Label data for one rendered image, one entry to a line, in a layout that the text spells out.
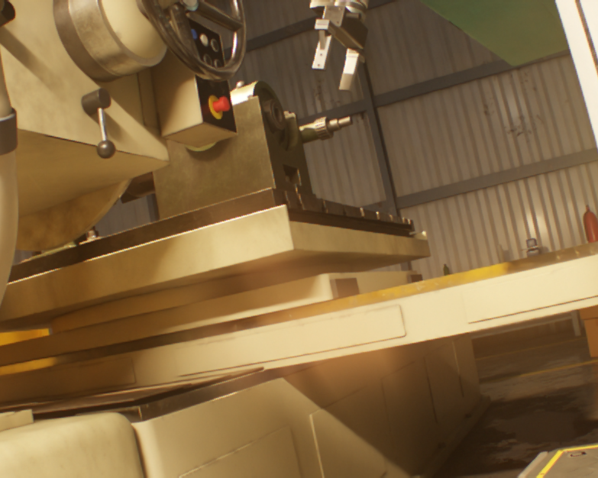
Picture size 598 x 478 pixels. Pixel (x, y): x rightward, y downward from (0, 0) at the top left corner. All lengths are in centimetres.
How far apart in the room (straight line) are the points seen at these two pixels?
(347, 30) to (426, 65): 738
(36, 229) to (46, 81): 59
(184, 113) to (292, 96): 803
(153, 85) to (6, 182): 94
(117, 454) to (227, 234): 60
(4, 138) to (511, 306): 122
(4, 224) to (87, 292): 124
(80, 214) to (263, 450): 68
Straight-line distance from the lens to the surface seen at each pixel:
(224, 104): 147
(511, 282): 158
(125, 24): 129
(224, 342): 182
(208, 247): 163
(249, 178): 166
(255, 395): 168
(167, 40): 115
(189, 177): 174
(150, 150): 144
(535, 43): 143
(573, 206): 840
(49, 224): 172
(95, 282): 182
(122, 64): 131
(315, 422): 195
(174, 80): 148
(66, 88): 128
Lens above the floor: 69
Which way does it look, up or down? 6 degrees up
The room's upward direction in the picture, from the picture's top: 11 degrees counter-clockwise
